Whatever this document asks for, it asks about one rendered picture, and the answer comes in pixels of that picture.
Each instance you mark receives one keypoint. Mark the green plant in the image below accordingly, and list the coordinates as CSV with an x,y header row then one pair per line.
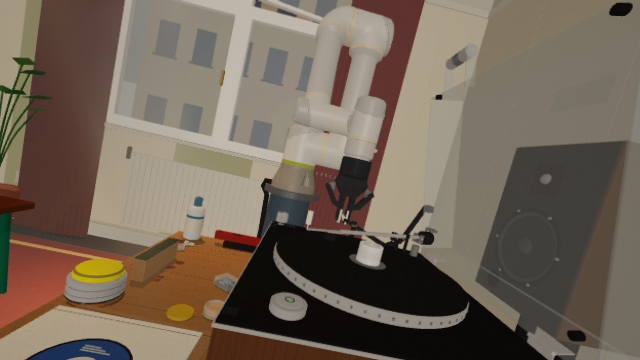
x,y
15,110

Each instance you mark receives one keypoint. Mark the white speed knob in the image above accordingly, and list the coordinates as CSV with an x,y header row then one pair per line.
x,y
287,306

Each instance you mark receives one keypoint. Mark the small white peg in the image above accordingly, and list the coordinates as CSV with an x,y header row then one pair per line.
x,y
282,217

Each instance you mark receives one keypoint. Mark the grey disc stack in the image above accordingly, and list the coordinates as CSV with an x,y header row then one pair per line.
x,y
95,292

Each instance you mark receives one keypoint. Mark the black cover stay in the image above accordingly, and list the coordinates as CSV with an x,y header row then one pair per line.
x,y
416,220

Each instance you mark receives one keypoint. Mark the red flat box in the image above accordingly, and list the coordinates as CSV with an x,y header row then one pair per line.
x,y
237,235

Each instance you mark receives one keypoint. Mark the clear dust cover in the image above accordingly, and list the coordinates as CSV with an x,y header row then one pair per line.
x,y
550,75

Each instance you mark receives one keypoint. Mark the grey wall socket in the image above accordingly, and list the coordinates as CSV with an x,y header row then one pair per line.
x,y
128,152

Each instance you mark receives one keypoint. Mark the dark red curtain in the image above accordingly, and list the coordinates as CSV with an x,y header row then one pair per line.
x,y
405,100
70,125

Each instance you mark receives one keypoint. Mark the black cue lever white tip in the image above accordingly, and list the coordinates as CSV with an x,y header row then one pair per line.
x,y
356,226

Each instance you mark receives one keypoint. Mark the brown plant pot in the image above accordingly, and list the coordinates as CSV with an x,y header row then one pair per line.
x,y
10,190

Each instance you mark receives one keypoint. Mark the silver tonearm with black counterweight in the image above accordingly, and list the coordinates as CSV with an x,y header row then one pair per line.
x,y
427,238

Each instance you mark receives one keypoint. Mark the wooden block with green top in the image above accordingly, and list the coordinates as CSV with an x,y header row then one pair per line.
x,y
152,260

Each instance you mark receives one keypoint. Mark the black oval bumper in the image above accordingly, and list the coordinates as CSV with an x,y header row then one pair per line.
x,y
620,9
576,335

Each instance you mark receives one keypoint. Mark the white framed window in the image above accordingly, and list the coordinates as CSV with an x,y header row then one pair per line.
x,y
232,75

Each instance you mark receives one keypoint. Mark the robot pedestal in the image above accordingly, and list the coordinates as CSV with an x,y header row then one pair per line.
x,y
286,212

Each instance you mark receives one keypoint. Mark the white radiator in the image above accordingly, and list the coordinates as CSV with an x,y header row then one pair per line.
x,y
150,195

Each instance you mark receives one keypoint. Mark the small yellow disc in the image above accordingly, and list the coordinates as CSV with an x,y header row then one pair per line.
x,y
180,312

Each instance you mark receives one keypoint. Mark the brown topped green stand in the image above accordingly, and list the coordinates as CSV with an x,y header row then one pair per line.
x,y
12,204

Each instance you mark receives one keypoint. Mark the large yellow round pad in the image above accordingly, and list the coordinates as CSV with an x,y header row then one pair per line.
x,y
97,270

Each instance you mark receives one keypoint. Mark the white bottle with blue cap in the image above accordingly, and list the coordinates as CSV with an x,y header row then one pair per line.
x,y
194,220

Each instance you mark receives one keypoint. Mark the white cover hinge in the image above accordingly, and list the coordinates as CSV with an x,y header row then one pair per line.
x,y
547,346

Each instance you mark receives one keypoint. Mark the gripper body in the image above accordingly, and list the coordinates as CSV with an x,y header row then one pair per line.
x,y
354,176

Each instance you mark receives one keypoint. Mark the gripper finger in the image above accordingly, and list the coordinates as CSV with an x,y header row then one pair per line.
x,y
334,197
362,202

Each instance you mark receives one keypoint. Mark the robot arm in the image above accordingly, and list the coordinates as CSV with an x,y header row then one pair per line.
x,y
367,75

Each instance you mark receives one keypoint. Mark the peach round disc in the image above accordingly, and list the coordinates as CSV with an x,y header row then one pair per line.
x,y
214,309

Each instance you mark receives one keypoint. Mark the small clear case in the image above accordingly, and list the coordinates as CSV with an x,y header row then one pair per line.
x,y
225,281

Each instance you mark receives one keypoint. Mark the black platter with white rim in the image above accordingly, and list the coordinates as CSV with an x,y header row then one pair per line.
x,y
400,290

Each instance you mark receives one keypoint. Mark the grey speaker with wooden side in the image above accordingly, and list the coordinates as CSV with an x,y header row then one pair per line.
x,y
525,245

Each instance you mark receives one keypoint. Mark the small white part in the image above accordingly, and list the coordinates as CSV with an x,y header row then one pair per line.
x,y
187,244

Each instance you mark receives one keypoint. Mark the white round adapter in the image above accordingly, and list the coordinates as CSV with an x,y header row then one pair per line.
x,y
369,254

